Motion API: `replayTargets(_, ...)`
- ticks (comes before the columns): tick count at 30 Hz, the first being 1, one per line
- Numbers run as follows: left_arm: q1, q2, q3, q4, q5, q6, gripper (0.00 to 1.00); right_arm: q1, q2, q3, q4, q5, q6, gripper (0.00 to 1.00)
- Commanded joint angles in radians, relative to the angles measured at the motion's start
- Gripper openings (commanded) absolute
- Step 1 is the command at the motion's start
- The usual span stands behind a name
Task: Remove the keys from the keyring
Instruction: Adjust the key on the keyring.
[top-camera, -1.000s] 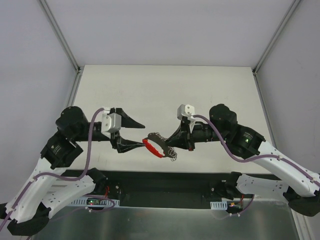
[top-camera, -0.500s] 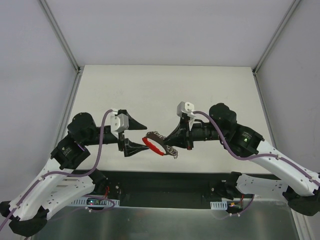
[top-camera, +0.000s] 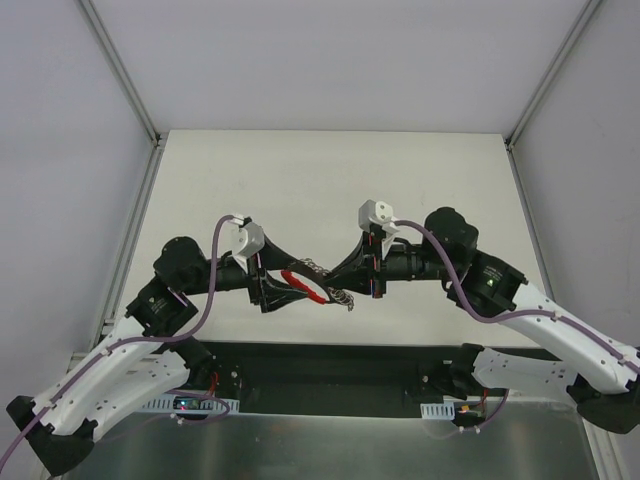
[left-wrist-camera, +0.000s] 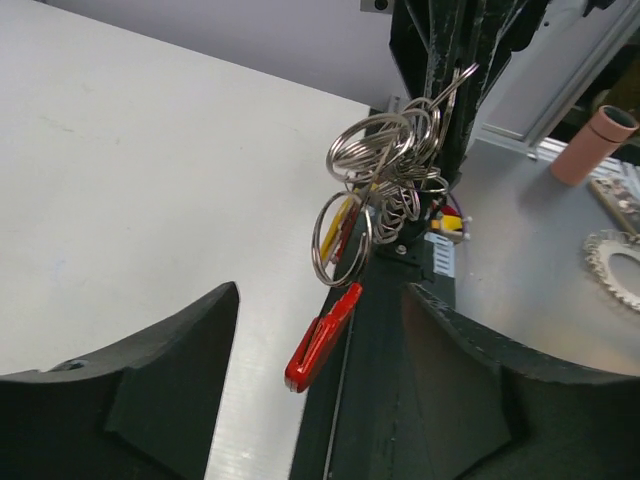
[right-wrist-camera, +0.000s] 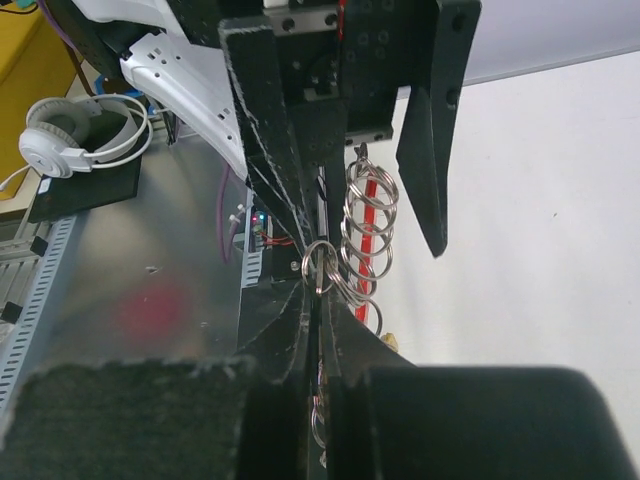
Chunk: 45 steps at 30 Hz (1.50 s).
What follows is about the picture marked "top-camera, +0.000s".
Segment red handled key organizer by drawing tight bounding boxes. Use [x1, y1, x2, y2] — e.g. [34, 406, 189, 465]
[280, 258, 354, 312]

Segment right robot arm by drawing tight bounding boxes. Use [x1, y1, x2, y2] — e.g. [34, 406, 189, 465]
[326, 201, 639, 434]

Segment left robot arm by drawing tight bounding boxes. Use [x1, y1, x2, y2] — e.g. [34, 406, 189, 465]
[6, 224, 317, 477]

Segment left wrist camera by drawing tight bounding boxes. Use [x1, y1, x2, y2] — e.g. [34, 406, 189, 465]
[230, 215, 265, 274]

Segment right white cable duct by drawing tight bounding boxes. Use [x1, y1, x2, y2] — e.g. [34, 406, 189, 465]
[420, 401, 456, 421]

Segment white cable duct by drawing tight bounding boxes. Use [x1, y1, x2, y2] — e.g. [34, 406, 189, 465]
[420, 401, 456, 421]
[138, 394, 240, 415]

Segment left white cable duct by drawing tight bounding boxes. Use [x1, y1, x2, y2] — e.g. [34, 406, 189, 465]
[138, 394, 240, 415]

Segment left aluminium frame post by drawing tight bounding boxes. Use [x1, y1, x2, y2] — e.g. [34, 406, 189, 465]
[75, 0, 162, 146]

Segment aluminium frame post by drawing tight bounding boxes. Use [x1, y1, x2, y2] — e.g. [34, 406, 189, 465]
[75, 0, 162, 146]
[505, 0, 605, 152]

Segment right aluminium frame post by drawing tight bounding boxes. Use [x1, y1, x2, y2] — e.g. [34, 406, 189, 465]
[505, 0, 605, 152]

